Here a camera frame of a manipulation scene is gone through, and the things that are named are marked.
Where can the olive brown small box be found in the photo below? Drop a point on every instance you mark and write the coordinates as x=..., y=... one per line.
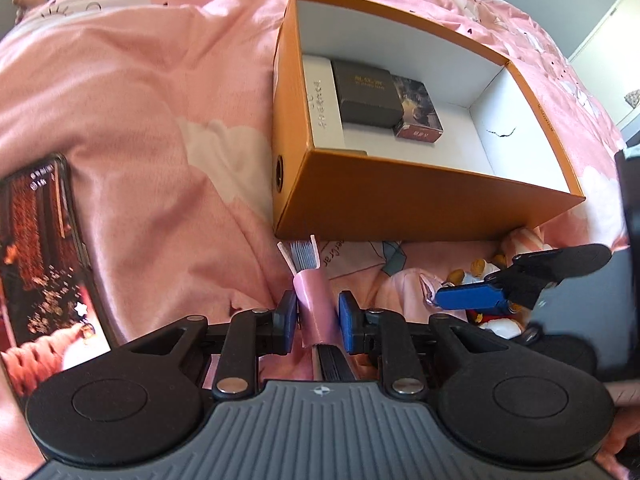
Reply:
x=367, y=95

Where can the white box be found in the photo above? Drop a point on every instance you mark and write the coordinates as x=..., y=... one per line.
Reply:
x=322, y=105

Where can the white wardrobe door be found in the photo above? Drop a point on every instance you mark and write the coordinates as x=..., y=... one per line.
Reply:
x=615, y=35

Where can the pink cloud print blanket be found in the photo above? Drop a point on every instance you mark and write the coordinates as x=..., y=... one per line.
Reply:
x=150, y=85

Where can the person's right hand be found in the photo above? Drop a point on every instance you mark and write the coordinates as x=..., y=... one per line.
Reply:
x=625, y=425

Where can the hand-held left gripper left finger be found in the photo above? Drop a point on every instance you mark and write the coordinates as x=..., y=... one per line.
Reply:
x=287, y=317

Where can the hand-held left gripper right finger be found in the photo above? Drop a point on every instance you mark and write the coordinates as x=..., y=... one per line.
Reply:
x=347, y=322

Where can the small dark red box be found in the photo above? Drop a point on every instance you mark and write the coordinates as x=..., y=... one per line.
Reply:
x=420, y=110

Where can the small dark object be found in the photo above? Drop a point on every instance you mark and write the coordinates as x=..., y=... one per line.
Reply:
x=633, y=98

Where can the pink comb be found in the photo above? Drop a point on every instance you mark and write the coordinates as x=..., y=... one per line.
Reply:
x=315, y=305

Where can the smartphone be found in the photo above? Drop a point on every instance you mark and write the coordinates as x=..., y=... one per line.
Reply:
x=45, y=270

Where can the orange cardboard box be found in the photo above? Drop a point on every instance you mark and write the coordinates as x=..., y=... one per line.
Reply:
x=400, y=205

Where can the brown bear plush sailor suit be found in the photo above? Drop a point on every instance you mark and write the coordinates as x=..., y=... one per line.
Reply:
x=472, y=272

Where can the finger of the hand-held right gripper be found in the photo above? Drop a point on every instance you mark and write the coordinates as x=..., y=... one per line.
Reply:
x=470, y=296
x=565, y=260

